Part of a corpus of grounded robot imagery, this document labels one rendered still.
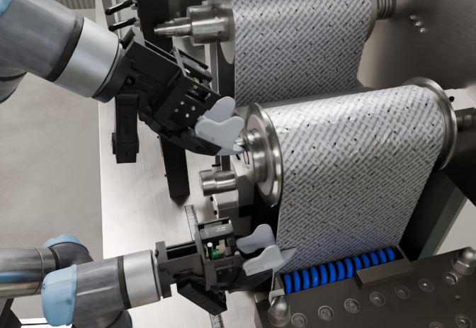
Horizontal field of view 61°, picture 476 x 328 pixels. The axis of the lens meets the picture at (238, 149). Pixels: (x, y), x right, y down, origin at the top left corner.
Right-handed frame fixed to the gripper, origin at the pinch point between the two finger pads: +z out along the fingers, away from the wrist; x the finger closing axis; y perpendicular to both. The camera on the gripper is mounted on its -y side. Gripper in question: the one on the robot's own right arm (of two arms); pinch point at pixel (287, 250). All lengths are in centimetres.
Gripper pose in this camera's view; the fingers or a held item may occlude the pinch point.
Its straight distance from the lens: 66.5
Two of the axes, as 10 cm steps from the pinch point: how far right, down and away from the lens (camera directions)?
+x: -2.7, -6.4, 7.2
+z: 9.6, -1.8, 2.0
